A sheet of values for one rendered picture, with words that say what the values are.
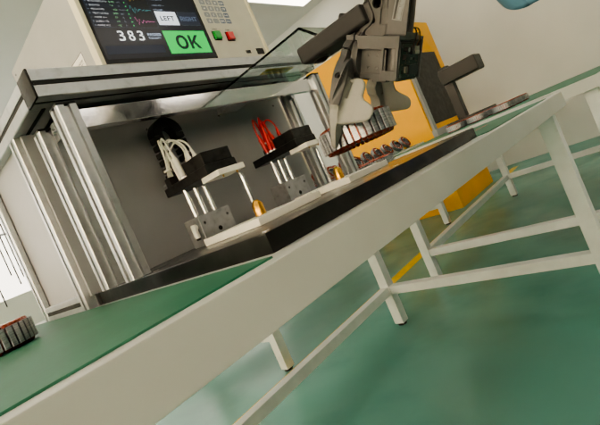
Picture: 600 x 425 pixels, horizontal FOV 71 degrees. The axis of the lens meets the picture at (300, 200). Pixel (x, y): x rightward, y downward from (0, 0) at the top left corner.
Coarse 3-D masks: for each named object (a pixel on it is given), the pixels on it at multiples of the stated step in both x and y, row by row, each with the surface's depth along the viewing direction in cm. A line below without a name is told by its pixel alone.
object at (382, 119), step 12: (384, 108) 57; (372, 120) 56; (384, 120) 57; (324, 132) 59; (348, 132) 56; (360, 132) 56; (372, 132) 56; (384, 132) 58; (324, 144) 59; (348, 144) 57
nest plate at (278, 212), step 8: (312, 192) 72; (296, 200) 67; (304, 200) 68; (312, 200) 70; (280, 208) 64; (288, 208) 65; (264, 216) 61; (272, 216) 63; (240, 224) 66; (248, 224) 62; (256, 224) 61; (224, 232) 66; (232, 232) 65; (240, 232) 64; (208, 240) 70; (216, 240) 68
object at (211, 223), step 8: (224, 208) 81; (200, 216) 77; (208, 216) 78; (216, 216) 79; (224, 216) 81; (232, 216) 82; (192, 224) 78; (200, 224) 77; (208, 224) 78; (216, 224) 79; (224, 224) 80; (232, 224) 81; (192, 232) 79; (200, 232) 77; (208, 232) 77; (216, 232) 78; (192, 240) 80; (200, 240) 78
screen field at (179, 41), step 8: (168, 32) 85; (176, 32) 86; (184, 32) 88; (192, 32) 89; (200, 32) 91; (168, 40) 84; (176, 40) 86; (184, 40) 87; (192, 40) 88; (200, 40) 90; (176, 48) 85; (184, 48) 86; (192, 48) 88; (200, 48) 89; (208, 48) 91
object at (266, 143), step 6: (252, 120) 98; (258, 120) 96; (264, 126) 99; (264, 132) 95; (270, 132) 96; (258, 138) 97; (264, 138) 95; (270, 138) 99; (264, 144) 97; (270, 144) 95; (264, 150) 97; (270, 150) 95
